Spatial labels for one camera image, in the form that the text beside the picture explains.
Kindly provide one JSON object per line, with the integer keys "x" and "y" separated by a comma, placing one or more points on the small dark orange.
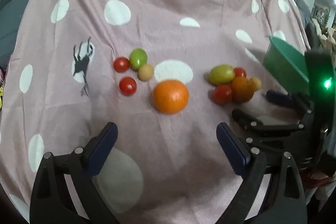
{"x": 242, "y": 90}

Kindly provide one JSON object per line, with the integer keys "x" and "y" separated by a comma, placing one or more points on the beige longan fruit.
{"x": 256, "y": 83}
{"x": 145, "y": 72}

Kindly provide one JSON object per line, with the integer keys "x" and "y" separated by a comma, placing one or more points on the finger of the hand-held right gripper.
{"x": 244, "y": 116}
{"x": 275, "y": 97}

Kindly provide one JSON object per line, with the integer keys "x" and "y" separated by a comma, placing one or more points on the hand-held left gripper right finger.
{"x": 232, "y": 150}

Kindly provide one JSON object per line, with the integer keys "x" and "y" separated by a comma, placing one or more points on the green plastic bowl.
{"x": 283, "y": 61}

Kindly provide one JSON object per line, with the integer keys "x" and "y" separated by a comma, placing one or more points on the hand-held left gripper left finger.
{"x": 103, "y": 150}

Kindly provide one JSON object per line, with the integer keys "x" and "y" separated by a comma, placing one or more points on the cluttered display shelf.
{"x": 319, "y": 12}

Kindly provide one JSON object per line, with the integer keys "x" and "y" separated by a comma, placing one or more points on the large bright orange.
{"x": 171, "y": 96}

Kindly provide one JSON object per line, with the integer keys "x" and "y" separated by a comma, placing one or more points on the red cherry tomato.
{"x": 222, "y": 94}
{"x": 121, "y": 64}
{"x": 127, "y": 85}
{"x": 240, "y": 72}

